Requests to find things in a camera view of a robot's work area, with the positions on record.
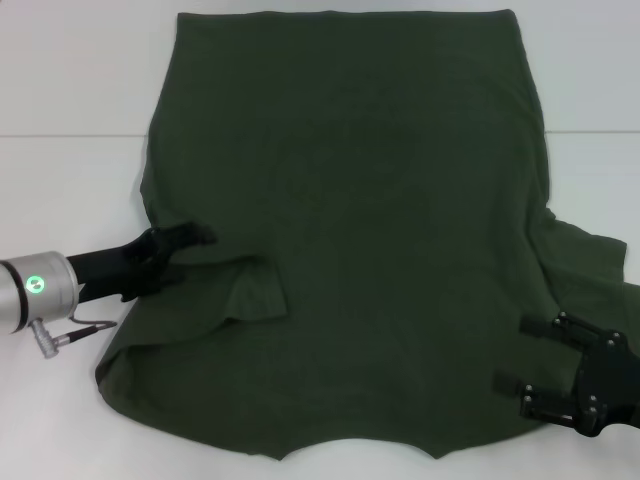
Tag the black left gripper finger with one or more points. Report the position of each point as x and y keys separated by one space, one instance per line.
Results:
x=192 y=234
x=169 y=281

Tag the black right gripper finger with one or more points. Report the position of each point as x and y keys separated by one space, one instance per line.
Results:
x=537 y=327
x=547 y=405

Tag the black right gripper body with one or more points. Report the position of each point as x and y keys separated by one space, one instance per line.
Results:
x=607 y=385

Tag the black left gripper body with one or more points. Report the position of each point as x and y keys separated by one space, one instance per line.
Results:
x=120 y=272

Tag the dark green t-shirt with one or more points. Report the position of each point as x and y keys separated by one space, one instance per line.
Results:
x=375 y=200

